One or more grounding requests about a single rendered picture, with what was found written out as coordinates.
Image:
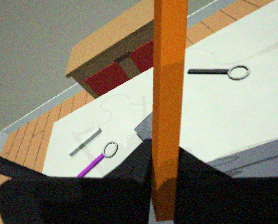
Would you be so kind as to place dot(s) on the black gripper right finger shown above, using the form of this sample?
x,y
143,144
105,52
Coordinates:
x,y
205,195

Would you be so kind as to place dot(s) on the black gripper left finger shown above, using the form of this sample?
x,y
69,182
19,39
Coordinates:
x,y
122,196

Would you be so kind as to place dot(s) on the purple handle with round loop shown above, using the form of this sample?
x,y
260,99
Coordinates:
x,y
98,159

